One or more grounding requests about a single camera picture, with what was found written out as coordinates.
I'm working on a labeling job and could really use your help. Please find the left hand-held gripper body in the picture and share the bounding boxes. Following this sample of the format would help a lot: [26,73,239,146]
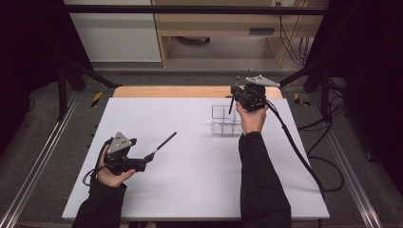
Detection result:
[103,131,148,176]

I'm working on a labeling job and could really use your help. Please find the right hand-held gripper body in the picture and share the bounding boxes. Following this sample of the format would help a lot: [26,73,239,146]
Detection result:
[236,74,281,112]

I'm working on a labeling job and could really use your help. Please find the black pen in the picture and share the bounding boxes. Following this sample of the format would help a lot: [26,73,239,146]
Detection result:
[151,131,178,156]
[228,94,237,115]

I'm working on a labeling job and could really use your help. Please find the clear acrylic organizer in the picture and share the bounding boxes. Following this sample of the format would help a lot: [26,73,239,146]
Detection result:
[210,104,245,137]

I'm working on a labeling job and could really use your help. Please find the person's right hand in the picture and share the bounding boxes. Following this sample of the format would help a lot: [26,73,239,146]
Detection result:
[236,103,270,135]

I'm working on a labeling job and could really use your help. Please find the person's left hand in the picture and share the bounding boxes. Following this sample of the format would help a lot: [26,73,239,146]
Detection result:
[96,155,137,188]

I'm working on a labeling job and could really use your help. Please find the right yellow clamp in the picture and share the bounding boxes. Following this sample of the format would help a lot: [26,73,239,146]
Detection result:
[293,92,312,107]

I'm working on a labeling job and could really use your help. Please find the yellow clamp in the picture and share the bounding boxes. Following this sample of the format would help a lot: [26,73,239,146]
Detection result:
[90,91,104,108]
[293,92,312,107]

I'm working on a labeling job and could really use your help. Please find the left yellow clamp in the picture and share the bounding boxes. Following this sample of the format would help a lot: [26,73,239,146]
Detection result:
[90,91,104,108]

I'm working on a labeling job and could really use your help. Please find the white board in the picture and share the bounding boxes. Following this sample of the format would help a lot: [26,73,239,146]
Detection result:
[61,97,331,220]

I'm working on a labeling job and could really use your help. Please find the wooden desk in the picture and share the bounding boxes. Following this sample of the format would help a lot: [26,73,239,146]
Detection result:
[151,0,331,68]

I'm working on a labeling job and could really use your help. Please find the wooden table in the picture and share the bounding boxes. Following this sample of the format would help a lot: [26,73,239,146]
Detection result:
[112,85,283,99]

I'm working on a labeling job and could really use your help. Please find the black metal stand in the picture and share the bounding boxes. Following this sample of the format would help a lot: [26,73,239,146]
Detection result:
[278,61,334,123]
[56,60,123,122]

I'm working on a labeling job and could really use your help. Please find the white cabinet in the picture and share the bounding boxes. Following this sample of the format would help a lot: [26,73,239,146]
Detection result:
[63,0,163,64]

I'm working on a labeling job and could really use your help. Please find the black curtain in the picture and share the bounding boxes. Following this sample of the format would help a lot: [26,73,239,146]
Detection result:
[0,0,93,153]
[307,0,403,198]

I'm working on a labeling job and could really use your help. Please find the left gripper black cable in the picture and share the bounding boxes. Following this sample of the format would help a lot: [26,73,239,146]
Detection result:
[83,138,113,188]

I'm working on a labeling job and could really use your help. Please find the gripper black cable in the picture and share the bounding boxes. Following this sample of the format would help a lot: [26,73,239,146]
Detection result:
[83,138,113,188]
[264,99,326,199]

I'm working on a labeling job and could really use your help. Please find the hanging black cables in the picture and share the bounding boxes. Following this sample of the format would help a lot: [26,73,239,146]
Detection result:
[278,1,310,66]

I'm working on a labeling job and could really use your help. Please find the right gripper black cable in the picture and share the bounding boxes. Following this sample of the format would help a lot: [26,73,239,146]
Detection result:
[264,99,326,199]

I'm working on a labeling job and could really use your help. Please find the aluminium floor rail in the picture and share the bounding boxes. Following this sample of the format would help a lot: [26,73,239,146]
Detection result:
[0,91,82,228]
[308,94,384,228]

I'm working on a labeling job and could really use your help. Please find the black horizontal frame bar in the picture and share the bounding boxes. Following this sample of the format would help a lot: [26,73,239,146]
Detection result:
[63,4,329,15]

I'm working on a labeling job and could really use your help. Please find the black floor cables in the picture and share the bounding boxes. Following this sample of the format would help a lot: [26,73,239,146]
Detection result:
[297,79,347,193]

